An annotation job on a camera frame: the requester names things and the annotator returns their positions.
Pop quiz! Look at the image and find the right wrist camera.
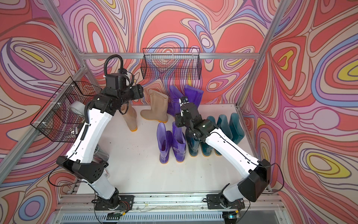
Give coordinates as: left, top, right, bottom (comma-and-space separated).
179, 96, 189, 117

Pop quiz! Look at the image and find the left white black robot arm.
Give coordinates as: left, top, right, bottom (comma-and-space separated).
56, 54, 144, 210

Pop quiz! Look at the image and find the aluminium front rail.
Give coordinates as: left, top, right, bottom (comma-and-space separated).
55, 191, 287, 213

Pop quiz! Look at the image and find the white tape roll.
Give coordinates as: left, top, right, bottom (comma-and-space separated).
70, 101, 85, 117

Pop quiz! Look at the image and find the beige rain boot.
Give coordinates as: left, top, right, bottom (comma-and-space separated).
121, 103, 138, 132
140, 89, 169, 123

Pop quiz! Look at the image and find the black wire basket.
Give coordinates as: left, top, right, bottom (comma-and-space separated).
141, 47, 202, 80
30, 77, 101, 142

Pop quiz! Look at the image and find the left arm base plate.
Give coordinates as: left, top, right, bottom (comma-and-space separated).
91, 195, 134, 211

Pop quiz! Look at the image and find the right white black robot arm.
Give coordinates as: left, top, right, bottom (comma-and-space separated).
175, 102, 274, 208

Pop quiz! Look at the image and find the thin purple rain boot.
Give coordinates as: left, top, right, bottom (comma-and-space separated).
167, 85, 184, 117

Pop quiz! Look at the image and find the left black wire basket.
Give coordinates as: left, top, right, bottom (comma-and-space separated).
30, 77, 101, 142

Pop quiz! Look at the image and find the teal rain boot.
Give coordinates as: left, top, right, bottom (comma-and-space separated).
200, 116, 216, 157
229, 113, 245, 144
216, 114, 233, 139
185, 129, 200, 157

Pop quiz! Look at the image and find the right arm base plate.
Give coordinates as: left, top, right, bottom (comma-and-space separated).
202, 194, 245, 211

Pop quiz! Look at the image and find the back black wire basket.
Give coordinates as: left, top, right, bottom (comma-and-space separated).
141, 47, 202, 80

